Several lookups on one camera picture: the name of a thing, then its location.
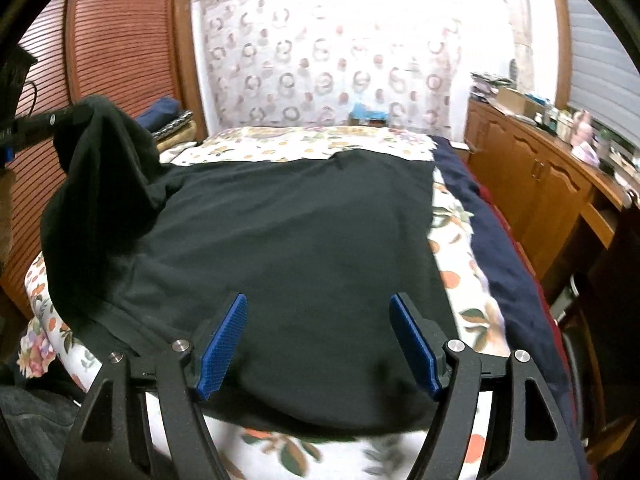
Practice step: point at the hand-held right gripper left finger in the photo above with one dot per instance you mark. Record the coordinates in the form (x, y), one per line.
(222, 345)

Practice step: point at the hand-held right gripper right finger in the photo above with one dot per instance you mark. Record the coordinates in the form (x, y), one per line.
(415, 345)

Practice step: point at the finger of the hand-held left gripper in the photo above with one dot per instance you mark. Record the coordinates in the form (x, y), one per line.
(50, 121)

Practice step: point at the black t-shirt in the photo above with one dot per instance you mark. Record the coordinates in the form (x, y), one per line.
(300, 235)

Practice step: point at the floral bed sheet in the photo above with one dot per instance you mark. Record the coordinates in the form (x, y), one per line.
(460, 280)

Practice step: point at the wooden louvered wardrobe door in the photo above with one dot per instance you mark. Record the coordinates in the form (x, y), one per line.
(115, 35)

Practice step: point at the folded navy cloth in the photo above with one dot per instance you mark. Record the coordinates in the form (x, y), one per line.
(157, 112)

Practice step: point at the navy blue blanket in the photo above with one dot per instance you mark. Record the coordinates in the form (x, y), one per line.
(500, 260)

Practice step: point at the grey trash bin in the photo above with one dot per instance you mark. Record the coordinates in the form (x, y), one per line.
(567, 300)

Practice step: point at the wooden cabinet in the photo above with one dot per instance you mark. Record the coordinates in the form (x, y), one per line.
(525, 185)

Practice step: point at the dark grey cloth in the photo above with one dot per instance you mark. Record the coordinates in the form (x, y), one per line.
(30, 420)

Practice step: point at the light blue box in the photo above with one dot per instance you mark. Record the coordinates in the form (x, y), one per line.
(369, 111)

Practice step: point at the cardboard box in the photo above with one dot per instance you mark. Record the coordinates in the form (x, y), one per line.
(515, 101)

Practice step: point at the group of small bottles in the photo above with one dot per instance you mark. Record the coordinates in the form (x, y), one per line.
(552, 120)

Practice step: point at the pink doll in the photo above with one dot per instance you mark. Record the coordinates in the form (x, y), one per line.
(586, 140)

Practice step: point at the stack of papers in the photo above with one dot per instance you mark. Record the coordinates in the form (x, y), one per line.
(490, 85)

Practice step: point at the white window shutter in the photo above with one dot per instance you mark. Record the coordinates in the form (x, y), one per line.
(605, 60)

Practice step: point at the floral wall curtain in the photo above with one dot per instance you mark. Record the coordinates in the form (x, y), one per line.
(325, 60)

